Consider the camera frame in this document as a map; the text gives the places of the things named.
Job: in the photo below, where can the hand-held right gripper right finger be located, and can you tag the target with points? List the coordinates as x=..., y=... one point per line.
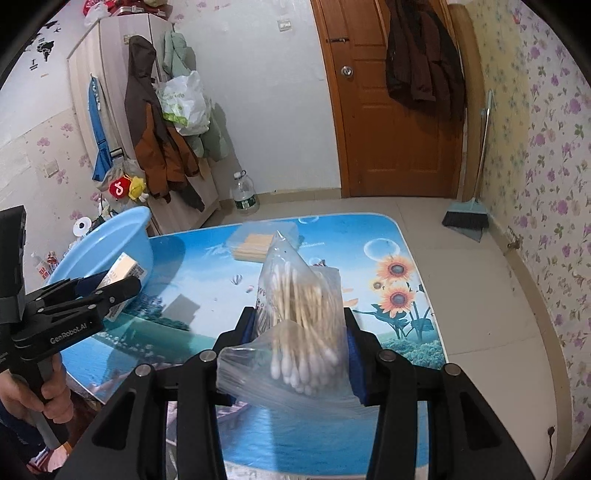
x=362, y=378

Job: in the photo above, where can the person's left forearm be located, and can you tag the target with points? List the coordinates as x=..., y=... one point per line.
x=18, y=438

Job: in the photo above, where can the clear bag of cotton swabs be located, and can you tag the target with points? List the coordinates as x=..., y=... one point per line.
x=300, y=314

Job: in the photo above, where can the white light switch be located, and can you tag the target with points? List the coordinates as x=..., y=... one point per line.
x=284, y=25

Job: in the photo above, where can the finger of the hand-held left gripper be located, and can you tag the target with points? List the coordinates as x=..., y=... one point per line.
x=117, y=290
x=90, y=284

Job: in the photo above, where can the pile of red label bottles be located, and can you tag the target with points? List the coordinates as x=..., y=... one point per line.
x=46, y=265

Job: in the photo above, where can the white green print plastic bag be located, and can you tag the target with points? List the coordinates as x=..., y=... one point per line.
x=184, y=101

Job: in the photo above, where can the large clear water bottle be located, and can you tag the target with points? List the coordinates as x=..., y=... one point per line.
x=244, y=194

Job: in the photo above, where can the white round device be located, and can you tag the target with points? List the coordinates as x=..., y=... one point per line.
x=83, y=226

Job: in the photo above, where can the black world map sticker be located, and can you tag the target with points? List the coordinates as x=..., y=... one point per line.
x=44, y=46

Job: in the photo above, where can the white wall socket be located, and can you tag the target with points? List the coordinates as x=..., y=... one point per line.
x=51, y=168

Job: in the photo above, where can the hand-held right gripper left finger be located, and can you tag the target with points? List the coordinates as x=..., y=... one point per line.
x=249, y=323

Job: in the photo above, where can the brown wooden door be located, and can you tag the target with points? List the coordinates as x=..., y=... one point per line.
x=369, y=138

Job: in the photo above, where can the small cream cardboard box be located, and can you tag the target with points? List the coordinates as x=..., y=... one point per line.
x=122, y=270

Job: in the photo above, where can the red plush charm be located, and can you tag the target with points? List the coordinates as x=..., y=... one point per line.
x=119, y=188

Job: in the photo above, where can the light wooden wardrobe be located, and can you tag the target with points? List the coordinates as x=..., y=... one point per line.
x=111, y=55

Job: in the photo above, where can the blue grey shoulder bag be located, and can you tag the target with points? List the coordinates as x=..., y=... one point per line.
x=99, y=152

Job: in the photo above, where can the printed blue desktop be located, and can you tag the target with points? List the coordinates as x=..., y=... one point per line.
x=194, y=258

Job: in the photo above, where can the pale green jacket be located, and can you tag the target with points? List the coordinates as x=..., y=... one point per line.
x=217, y=138

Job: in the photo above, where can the light blue plastic basin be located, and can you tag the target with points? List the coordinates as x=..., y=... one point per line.
x=106, y=240

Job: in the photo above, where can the brown orange jacket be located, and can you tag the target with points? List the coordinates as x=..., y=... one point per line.
x=152, y=138

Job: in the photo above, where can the wooden folding board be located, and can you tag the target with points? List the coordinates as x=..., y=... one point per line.
x=468, y=69

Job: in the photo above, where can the person's left hand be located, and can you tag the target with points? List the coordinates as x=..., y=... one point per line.
x=18, y=392

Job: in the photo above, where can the dark brown jacket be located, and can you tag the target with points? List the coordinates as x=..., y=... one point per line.
x=425, y=60

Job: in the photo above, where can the clear box of toothpicks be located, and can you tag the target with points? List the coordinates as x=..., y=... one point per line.
x=258, y=244

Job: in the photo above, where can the yellow plush charm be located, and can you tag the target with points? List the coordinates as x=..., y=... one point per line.
x=137, y=187

